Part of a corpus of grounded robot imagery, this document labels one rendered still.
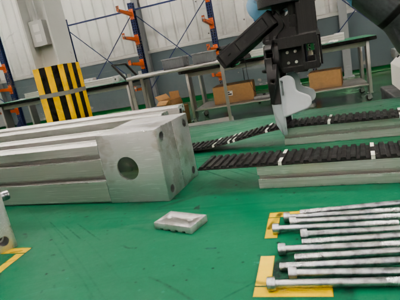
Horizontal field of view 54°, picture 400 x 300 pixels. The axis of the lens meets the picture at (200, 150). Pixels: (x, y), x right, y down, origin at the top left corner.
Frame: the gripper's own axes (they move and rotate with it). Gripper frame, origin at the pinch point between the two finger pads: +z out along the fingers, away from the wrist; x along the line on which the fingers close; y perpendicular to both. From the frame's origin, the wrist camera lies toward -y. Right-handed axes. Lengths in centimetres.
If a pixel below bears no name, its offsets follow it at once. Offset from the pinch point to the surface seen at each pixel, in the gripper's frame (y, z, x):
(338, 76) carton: -14, 45, 470
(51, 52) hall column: -255, -43, 240
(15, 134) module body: -55, -5, -5
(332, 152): 8.9, 0.0, -18.9
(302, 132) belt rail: 3.2, 1.4, -1.8
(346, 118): 10.0, 0.1, -0.7
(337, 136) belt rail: 8.4, 2.6, -1.8
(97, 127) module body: -33.8, -4.2, -4.8
